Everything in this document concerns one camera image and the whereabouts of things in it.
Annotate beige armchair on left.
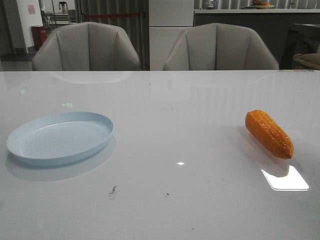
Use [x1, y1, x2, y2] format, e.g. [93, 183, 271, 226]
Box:
[32, 21, 140, 71]

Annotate red barrier belt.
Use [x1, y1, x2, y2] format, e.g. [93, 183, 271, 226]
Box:
[85, 12, 141, 19]

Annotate pink wall notice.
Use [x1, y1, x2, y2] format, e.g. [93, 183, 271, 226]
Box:
[27, 4, 36, 15]

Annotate metal rack in background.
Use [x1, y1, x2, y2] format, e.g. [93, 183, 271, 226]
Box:
[39, 0, 77, 30]

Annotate dark side table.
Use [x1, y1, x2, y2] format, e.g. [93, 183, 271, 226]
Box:
[279, 23, 320, 69]

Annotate white cabinet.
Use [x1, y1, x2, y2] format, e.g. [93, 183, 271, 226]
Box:
[148, 0, 194, 71]

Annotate grey counter with white top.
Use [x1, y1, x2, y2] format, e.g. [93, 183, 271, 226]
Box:
[193, 9, 320, 65]

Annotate orange plastic corn cob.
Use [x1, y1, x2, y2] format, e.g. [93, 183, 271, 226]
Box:
[245, 109, 295, 159]

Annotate light blue round plate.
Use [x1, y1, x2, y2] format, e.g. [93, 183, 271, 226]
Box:
[6, 111, 114, 167]

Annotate fruit bowl on counter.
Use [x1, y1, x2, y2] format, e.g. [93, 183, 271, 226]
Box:
[251, 0, 274, 10]

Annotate red trash bin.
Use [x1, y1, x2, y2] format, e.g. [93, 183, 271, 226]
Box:
[31, 25, 48, 50]

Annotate beige armchair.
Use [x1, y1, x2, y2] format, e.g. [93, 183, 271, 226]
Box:
[32, 21, 140, 71]
[163, 23, 279, 71]

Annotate beige armchair on right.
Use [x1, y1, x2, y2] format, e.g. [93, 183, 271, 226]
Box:
[163, 23, 279, 71]

